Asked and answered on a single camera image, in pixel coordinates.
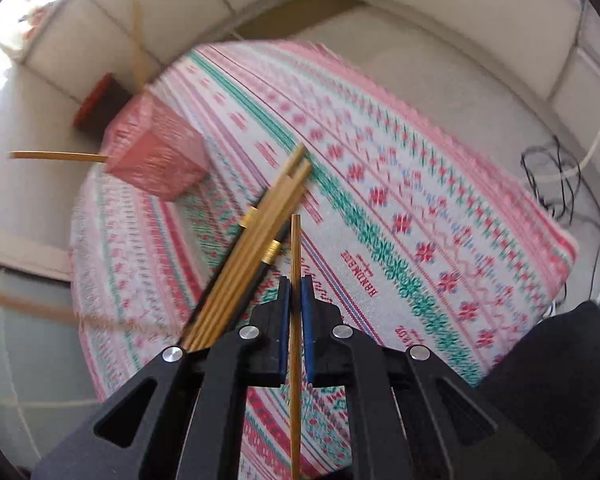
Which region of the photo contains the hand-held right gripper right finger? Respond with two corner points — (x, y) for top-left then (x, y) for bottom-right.
(301, 274), (563, 480)

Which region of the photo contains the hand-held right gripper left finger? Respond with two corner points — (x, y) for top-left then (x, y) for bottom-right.
(30, 276), (292, 480)

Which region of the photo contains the pink mesh utensil holder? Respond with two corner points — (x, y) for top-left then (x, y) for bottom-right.
(100, 91), (209, 204)

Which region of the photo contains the black chopstick with gold band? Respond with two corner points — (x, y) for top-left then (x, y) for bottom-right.
(182, 187), (270, 348)
(250, 224), (291, 291)

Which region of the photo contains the bundle of wooden chopsticks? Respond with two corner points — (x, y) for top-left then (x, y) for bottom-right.
(190, 144), (307, 350)

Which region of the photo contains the patterned pink green tablecloth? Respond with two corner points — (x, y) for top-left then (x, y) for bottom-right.
(69, 40), (579, 480)

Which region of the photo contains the dark cloth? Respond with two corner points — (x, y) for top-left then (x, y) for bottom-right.
(479, 300), (600, 480)

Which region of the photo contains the red round stool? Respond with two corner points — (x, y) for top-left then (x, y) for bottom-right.
(72, 72), (133, 135)

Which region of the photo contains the black cable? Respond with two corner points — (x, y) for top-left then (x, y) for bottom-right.
(521, 135), (600, 318)

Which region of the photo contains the white cable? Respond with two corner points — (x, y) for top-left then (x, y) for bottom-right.
(540, 102), (600, 183)

